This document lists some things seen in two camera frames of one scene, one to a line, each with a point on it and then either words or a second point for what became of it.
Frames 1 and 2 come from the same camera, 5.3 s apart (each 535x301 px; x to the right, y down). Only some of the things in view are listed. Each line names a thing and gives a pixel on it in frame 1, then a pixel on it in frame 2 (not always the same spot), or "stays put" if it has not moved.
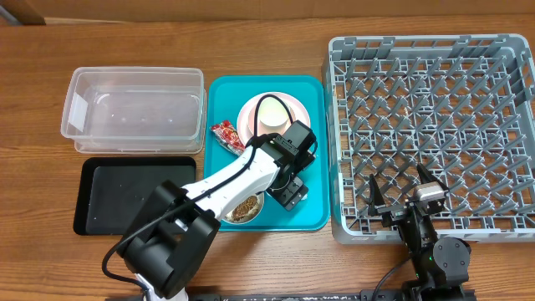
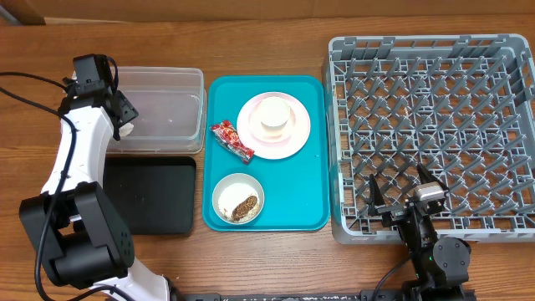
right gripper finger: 426,176 stays put
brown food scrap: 244,206 stays put
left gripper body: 289,191 -> 130,111
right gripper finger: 375,196 stays put
